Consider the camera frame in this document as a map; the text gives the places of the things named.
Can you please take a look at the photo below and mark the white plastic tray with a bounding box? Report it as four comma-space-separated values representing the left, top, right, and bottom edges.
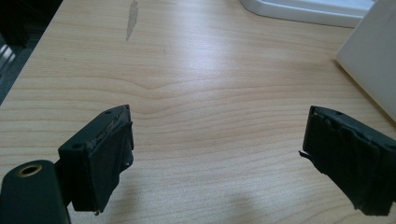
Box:
238, 0, 376, 29

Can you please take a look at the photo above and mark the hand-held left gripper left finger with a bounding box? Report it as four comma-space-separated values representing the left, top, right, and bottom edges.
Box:
58, 104, 135, 217

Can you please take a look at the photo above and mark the white box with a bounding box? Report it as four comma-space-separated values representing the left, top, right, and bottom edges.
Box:
335, 0, 396, 123

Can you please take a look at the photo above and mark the dark metal stand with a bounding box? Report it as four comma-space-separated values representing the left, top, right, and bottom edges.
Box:
0, 0, 64, 105

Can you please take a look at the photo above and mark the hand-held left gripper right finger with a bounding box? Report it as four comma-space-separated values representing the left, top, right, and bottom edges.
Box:
299, 105, 396, 217

